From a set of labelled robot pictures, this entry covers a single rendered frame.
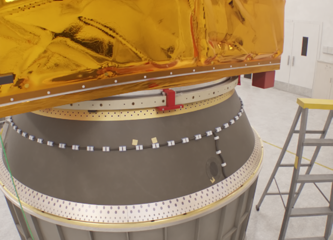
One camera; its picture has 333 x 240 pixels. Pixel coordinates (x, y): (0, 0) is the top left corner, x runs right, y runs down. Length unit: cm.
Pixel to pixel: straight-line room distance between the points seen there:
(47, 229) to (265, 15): 192
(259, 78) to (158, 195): 125
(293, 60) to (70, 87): 833
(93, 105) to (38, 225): 81
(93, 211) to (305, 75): 822
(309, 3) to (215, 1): 754
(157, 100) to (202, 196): 55
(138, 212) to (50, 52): 83
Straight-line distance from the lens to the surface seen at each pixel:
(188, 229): 147
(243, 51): 167
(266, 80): 209
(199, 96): 136
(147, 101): 124
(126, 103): 124
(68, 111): 137
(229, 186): 150
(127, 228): 128
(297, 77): 902
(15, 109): 110
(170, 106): 126
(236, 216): 180
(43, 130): 147
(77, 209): 135
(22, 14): 102
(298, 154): 220
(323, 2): 876
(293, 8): 913
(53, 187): 142
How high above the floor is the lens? 206
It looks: 20 degrees down
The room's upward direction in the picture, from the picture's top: straight up
